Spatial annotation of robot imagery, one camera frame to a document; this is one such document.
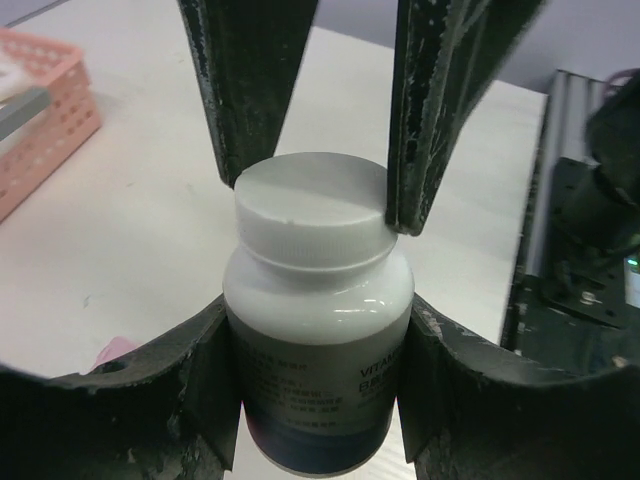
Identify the pink plastic basket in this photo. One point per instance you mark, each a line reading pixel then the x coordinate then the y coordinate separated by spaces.
pixel 43 126

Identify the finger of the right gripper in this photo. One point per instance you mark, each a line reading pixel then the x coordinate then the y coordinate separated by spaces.
pixel 447 53
pixel 247 55

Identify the white bottle cap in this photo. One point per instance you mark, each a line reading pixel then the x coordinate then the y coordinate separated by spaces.
pixel 314 211

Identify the white vitamin bottle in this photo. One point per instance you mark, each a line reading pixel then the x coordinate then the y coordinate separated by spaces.
pixel 318 355

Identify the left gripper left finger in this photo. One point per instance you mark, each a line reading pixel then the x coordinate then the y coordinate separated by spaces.
pixel 167 410

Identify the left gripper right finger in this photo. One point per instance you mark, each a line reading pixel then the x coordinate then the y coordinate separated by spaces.
pixel 470 409

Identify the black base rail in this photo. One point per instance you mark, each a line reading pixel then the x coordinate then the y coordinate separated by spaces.
pixel 574 300

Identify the pink pill organizer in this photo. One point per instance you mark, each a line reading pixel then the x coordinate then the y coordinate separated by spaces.
pixel 117 347

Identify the white cloth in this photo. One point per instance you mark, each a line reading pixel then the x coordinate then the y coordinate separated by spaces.
pixel 14 79

